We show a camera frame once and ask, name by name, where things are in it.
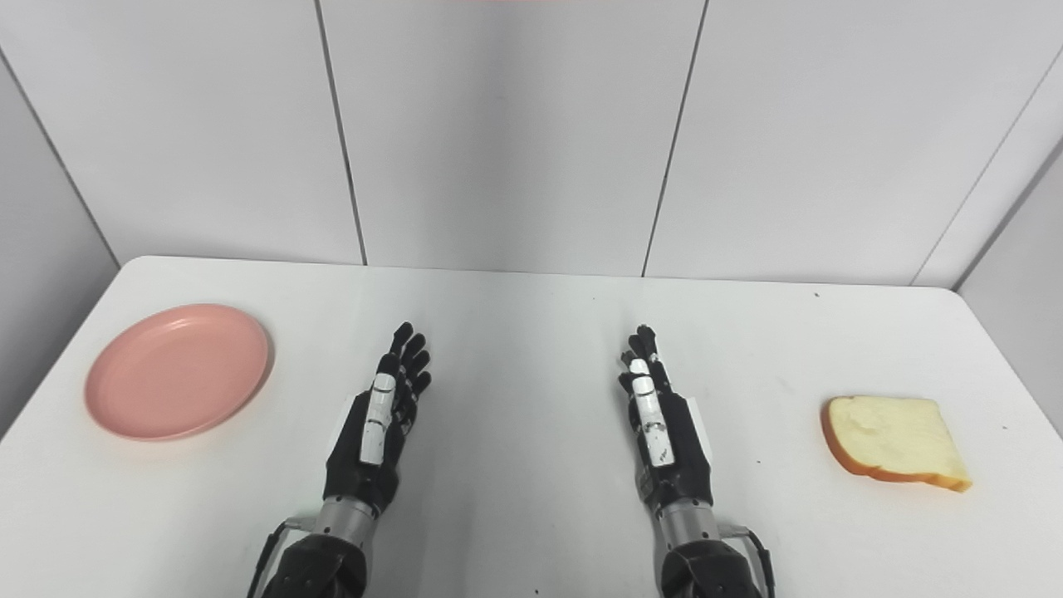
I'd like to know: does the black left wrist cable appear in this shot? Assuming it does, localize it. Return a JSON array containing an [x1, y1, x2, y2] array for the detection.
[[246, 518, 316, 598]]

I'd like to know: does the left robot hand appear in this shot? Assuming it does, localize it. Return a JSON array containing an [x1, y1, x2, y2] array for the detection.
[[323, 321, 433, 518]]

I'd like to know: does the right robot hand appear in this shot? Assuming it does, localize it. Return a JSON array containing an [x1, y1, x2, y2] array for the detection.
[[617, 324, 716, 512]]

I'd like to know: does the slice of bread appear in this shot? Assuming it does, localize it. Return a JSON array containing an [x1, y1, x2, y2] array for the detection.
[[821, 395, 973, 493]]

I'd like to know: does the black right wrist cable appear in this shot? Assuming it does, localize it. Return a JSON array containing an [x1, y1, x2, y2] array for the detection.
[[719, 523, 778, 598]]

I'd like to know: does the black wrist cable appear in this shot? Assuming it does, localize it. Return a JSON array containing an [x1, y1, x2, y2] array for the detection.
[[719, 523, 778, 598], [246, 518, 316, 598]]

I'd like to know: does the pink plate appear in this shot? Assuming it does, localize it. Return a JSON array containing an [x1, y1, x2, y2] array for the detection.
[[84, 303, 273, 442]]

